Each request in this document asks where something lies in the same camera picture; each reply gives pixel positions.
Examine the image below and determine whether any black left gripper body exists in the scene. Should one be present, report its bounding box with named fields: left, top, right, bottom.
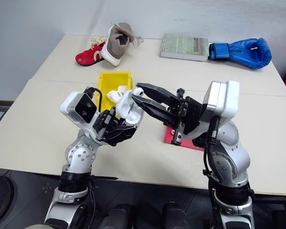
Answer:
left=92, top=107, right=122, bottom=144

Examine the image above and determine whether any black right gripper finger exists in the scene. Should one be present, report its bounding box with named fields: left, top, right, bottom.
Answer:
left=135, top=82, right=180, bottom=107
left=131, top=94, right=180, bottom=125

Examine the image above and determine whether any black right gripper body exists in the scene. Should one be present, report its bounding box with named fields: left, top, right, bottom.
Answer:
left=163, top=88, right=204, bottom=146

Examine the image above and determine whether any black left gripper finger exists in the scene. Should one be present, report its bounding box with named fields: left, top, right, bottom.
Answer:
left=104, top=125, right=138, bottom=147
left=110, top=117, right=127, bottom=130

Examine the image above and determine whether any yellow plastic bin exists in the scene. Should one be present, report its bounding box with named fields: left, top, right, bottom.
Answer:
left=98, top=71, right=135, bottom=118

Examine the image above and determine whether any red mat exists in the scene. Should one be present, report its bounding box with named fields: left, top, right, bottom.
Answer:
left=163, top=125, right=206, bottom=152

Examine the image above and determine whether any green covered book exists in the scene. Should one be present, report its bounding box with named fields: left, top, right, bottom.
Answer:
left=160, top=33, right=209, bottom=62

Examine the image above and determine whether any grey shoe with white sole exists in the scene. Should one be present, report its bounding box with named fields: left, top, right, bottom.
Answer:
left=101, top=22, right=144, bottom=67

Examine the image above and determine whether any red shoe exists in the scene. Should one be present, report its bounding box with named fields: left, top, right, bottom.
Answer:
left=74, top=41, right=108, bottom=67

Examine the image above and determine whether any dark rounded shape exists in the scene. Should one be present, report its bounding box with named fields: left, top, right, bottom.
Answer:
left=102, top=203, right=137, bottom=229
left=162, top=202, right=191, bottom=229
left=0, top=176, right=15, bottom=225

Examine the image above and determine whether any blue boxing glove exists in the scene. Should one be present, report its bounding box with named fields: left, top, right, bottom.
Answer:
left=207, top=37, right=273, bottom=70

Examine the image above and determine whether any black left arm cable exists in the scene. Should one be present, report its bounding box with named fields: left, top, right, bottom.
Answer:
left=82, top=86, right=103, bottom=113

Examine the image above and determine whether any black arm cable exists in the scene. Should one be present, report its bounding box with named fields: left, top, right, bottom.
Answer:
left=202, top=116, right=224, bottom=229
left=82, top=86, right=103, bottom=113

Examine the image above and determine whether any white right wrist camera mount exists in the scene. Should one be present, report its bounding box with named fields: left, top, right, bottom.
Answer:
left=199, top=80, right=240, bottom=123

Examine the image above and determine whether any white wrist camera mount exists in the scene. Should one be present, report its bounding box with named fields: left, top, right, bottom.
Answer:
left=60, top=91, right=101, bottom=125
left=199, top=80, right=240, bottom=123

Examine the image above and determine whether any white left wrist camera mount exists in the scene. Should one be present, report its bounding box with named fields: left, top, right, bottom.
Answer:
left=60, top=91, right=101, bottom=125

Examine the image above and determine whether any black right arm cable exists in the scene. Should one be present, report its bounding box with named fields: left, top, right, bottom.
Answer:
left=202, top=116, right=224, bottom=229

